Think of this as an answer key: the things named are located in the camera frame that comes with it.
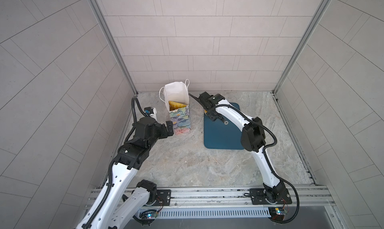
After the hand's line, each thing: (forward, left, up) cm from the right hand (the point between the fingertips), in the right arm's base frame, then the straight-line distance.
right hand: (216, 115), depth 97 cm
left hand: (-17, +27, +20) cm, 37 cm away
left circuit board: (-50, +35, -2) cm, 61 cm away
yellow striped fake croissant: (+3, +27, +9) cm, 28 cm away
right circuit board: (-53, -22, -8) cm, 58 cm away
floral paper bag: (+7, +25, +13) cm, 29 cm away
